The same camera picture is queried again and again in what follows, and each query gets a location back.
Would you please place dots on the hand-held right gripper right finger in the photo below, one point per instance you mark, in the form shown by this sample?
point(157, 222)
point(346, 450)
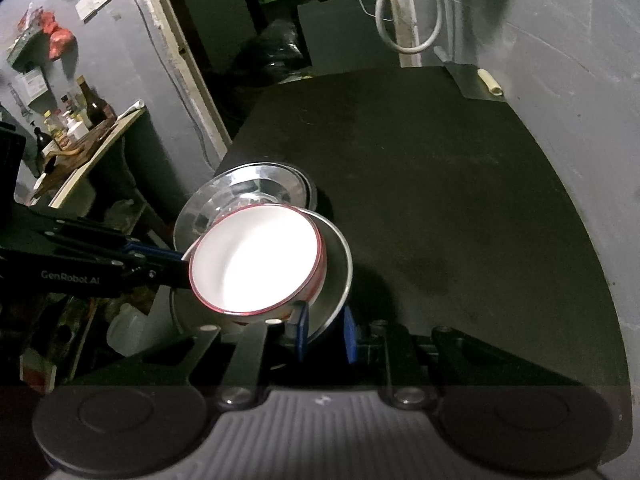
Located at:
point(351, 340)

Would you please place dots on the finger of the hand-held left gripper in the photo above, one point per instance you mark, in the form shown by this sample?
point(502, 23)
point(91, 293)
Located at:
point(150, 251)
point(160, 275)

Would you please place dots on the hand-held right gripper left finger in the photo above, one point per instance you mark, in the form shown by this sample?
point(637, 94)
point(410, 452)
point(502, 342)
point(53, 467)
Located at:
point(301, 330)

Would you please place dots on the wide steel bowl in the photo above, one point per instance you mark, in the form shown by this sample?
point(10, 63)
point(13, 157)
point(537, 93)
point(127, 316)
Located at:
point(335, 280)

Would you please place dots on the steel plate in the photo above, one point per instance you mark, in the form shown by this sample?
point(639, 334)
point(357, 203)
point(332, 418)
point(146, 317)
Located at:
point(200, 210)

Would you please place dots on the white bowl with red rim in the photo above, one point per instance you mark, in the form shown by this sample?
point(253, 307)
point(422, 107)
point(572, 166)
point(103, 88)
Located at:
point(255, 260)

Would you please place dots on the small steel bowl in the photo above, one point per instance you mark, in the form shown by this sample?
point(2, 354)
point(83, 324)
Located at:
point(302, 190)

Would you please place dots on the white plastic jug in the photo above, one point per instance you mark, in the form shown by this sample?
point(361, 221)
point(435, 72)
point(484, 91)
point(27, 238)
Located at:
point(130, 332)

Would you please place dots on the wooden side table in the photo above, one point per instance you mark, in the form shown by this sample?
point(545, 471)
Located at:
point(95, 157)

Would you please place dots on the black pump bottle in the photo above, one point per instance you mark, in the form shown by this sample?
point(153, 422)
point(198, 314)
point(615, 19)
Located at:
point(42, 142)

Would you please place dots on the white lidded jar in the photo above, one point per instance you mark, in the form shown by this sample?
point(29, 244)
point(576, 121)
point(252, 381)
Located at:
point(76, 127)

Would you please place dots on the small condiment bottle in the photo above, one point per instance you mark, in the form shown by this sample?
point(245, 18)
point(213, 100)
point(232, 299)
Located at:
point(50, 127)

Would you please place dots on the dark glass bottle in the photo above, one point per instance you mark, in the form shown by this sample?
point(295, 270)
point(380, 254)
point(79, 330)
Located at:
point(95, 107)

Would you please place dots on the white paper label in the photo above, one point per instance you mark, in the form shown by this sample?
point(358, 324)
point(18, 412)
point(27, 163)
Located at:
point(30, 85)

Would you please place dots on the red plastic bag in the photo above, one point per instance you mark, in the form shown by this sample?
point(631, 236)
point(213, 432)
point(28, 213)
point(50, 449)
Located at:
point(60, 42)

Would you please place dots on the black plastic bag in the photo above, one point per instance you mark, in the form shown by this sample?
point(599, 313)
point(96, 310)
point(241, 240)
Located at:
point(275, 55)

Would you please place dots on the grey cabinet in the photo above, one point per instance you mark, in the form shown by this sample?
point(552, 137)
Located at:
point(345, 35)

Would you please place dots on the cream cylindrical stick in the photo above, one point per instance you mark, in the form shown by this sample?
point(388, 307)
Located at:
point(491, 82)

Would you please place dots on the cream door frame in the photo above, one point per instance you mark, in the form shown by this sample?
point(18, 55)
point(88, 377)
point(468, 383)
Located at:
point(185, 70)

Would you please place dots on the white wall socket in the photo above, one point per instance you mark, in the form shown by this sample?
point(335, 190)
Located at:
point(92, 2)

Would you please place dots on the pale wooden post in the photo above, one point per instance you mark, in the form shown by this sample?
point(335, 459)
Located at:
point(406, 20)

